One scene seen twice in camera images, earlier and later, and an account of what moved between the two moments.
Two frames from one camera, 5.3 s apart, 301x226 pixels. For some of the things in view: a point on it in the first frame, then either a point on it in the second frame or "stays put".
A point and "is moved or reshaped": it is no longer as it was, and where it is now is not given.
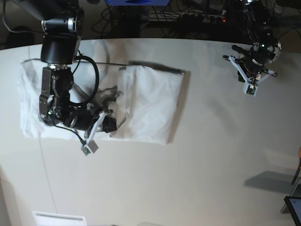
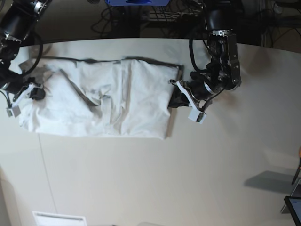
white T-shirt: x=150 y=98 is moved or reshaped
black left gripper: x=82 y=119 to x=15 y=86
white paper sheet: x=48 y=219 stays put
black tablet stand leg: x=297 y=173 stays put
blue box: x=138 y=3 stays put
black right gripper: x=256 y=59 to x=202 y=89
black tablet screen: x=294 y=205 stays put
